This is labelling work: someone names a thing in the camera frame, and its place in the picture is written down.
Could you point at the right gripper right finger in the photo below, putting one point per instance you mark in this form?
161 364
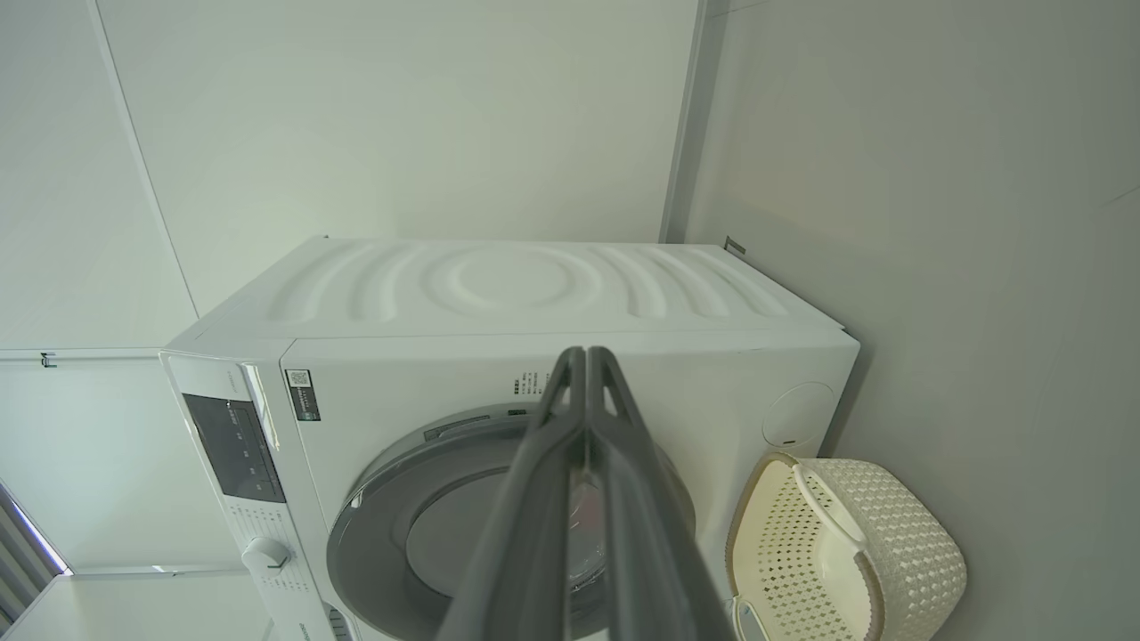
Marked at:
650 552

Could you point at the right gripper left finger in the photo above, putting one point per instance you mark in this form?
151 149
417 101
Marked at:
525 552

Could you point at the washing machine glass door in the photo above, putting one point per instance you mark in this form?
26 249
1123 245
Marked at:
383 525

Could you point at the cream perforated laundry basket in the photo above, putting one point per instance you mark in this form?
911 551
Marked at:
899 534

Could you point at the white front-load washing machine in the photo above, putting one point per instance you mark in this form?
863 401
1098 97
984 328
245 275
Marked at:
427 294

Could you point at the black QR code sticker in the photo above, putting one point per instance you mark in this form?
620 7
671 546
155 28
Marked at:
303 396

